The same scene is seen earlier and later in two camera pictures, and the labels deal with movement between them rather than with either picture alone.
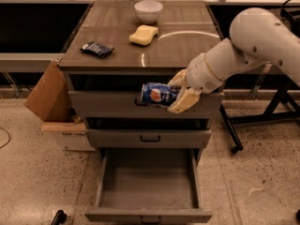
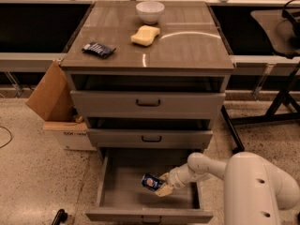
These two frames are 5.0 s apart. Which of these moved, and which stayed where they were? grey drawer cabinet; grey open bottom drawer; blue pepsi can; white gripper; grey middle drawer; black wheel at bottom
Moved: white gripper; blue pepsi can
Stayed: grey middle drawer; grey open bottom drawer; black wheel at bottom; grey drawer cabinet
